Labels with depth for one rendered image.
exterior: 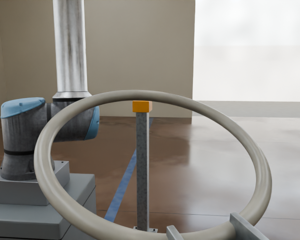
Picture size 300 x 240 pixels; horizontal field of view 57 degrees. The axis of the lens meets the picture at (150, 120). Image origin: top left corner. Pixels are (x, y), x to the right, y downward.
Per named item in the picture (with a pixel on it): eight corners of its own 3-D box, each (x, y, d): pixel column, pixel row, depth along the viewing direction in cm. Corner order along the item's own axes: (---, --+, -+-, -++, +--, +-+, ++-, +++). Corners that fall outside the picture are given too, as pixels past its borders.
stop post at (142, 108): (157, 229, 227) (158, 97, 205) (153, 245, 207) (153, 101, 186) (134, 227, 230) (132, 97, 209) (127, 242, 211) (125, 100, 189)
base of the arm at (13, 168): (-13, 177, 99) (-15, 150, 97) (23, 159, 117) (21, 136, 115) (35, 183, 94) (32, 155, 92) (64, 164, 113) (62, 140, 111)
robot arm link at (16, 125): (6, 141, 108) (2, 96, 105) (53, 138, 114) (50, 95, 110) (-1, 153, 94) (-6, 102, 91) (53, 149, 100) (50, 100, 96)
